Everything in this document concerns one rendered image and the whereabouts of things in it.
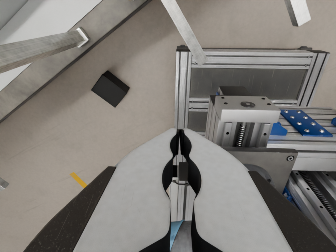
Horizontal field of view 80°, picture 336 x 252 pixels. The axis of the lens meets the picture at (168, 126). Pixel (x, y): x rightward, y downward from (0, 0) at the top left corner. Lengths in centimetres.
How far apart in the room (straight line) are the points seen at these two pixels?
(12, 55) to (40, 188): 212
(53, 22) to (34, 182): 184
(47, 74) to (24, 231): 260
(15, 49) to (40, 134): 158
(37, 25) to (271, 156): 88
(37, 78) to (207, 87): 89
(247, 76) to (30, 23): 108
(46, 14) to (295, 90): 133
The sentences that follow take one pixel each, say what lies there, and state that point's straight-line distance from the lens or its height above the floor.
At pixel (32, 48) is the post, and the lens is 53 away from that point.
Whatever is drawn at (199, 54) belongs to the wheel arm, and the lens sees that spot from 61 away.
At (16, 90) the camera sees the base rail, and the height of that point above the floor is 70.
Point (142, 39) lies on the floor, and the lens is 145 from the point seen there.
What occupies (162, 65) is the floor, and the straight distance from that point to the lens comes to 146.
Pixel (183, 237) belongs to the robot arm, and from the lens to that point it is 42.
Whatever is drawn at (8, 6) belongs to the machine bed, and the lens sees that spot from 91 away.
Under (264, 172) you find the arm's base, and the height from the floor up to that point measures 106.
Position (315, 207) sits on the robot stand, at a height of 106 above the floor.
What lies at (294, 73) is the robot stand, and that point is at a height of 21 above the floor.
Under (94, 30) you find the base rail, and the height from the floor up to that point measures 70.
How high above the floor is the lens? 142
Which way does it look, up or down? 60 degrees down
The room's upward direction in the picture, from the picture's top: 175 degrees counter-clockwise
